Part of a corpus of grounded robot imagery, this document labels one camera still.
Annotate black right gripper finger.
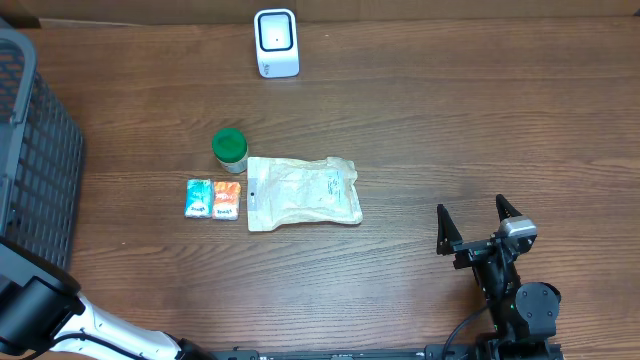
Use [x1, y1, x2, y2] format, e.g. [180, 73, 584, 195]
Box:
[496, 194, 522, 221]
[436, 204, 463, 255]

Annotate beige plastic pouch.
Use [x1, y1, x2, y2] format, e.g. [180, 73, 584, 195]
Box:
[247, 157, 363, 232]

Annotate orange tissue pack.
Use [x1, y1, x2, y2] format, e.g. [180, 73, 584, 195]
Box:
[212, 181, 241, 221]

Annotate green lid jar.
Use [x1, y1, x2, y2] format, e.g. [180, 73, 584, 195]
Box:
[211, 128, 249, 174]

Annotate teal tissue pack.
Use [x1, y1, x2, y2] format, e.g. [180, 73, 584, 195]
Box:
[184, 179, 213, 218]

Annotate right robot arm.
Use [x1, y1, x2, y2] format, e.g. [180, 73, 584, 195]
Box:
[436, 194, 561, 344]

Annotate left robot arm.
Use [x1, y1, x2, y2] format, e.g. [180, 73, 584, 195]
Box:
[1, 239, 213, 360]

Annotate white barcode scanner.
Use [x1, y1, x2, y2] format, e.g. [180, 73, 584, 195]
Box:
[254, 8, 300, 78]

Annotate dark grey plastic basket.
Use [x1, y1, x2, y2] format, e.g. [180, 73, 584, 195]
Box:
[1, 28, 85, 270]

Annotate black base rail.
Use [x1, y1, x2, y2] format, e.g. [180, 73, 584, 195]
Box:
[210, 340, 564, 360]

